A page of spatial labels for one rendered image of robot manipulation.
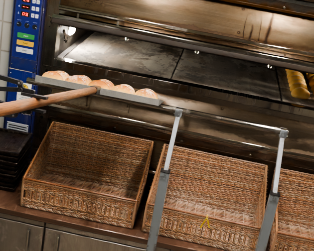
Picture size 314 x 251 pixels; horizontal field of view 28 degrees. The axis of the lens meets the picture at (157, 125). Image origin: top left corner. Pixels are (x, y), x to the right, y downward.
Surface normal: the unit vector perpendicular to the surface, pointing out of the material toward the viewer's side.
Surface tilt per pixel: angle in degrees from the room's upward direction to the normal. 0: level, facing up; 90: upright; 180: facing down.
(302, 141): 71
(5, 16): 90
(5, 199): 0
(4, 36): 90
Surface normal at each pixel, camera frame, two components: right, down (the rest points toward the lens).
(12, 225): -0.14, 0.36
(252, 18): -0.07, 0.00
